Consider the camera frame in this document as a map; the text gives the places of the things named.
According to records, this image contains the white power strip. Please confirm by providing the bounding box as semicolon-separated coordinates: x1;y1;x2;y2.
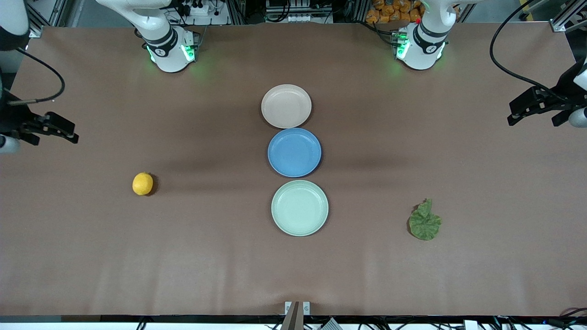
177;0;230;26

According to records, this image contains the pale green plate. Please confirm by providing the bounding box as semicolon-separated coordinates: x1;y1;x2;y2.
271;180;329;237

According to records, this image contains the black electronics box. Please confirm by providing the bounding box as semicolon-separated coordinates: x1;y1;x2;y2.
265;0;334;24

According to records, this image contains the aluminium frame profile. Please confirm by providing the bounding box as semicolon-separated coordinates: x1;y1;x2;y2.
550;0;587;33
25;0;69;38

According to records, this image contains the yellow lemon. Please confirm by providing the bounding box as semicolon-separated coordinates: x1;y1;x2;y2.
132;172;155;196

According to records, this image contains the metal mount bracket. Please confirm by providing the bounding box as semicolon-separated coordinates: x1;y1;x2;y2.
281;301;311;330

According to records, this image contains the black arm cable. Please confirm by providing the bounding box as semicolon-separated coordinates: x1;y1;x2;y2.
489;0;565;99
7;48;66;106

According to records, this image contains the green lettuce leaf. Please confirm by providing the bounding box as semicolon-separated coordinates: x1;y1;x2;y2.
408;198;443;241

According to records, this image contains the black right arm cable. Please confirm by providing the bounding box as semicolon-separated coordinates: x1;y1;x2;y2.
7;48;66;106

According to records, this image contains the beige plate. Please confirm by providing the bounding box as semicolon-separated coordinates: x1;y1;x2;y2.
261;84;313;129

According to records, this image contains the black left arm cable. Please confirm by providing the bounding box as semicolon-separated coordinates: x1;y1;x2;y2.
489;0;565;99

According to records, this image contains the blue plate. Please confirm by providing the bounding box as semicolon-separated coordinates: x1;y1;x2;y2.
267;128;322;178

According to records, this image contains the bag of orange packets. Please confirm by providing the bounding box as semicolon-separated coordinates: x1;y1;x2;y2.
365;0;425;25

